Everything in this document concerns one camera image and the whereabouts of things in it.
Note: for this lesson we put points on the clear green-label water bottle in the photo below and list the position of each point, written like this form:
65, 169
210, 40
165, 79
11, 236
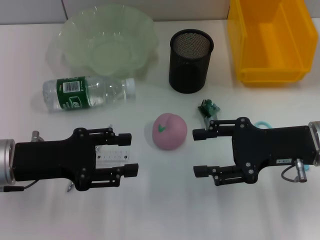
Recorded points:
72, 93

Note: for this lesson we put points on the black mesh pen holder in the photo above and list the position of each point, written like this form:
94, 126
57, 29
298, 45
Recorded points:
190, 65

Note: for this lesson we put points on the yellow plastic bin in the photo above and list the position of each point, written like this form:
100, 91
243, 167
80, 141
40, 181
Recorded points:
270, 62

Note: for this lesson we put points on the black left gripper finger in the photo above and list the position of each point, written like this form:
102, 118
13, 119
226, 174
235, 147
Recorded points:
130, 170

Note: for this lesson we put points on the pink toy peach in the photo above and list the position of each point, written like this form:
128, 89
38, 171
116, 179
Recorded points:
172, 132

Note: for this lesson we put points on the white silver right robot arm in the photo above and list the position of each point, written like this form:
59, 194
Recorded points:
315, 142

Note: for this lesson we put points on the green glass fruit bowl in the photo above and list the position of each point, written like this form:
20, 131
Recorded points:
105, 42

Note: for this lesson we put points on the blue scissors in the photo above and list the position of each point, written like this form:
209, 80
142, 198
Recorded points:
262, 123

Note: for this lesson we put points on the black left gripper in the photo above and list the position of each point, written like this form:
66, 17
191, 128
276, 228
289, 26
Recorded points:
50, 160

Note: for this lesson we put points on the clear plastic ruler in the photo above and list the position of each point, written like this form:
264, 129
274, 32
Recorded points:
112, 156

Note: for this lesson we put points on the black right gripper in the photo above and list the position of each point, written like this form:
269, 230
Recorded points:
270, 145

